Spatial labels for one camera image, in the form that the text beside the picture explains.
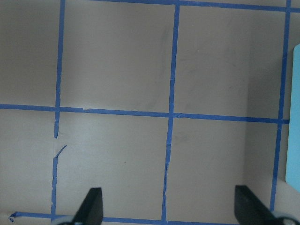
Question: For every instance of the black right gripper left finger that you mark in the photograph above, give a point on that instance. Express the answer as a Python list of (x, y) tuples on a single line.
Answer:
[(91, 210)]

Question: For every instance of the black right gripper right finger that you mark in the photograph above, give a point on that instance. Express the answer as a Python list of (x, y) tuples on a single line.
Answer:
[(249, 210)]

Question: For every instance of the light blue plastic bin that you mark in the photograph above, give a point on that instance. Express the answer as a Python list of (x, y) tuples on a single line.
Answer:
[(292, 175)]

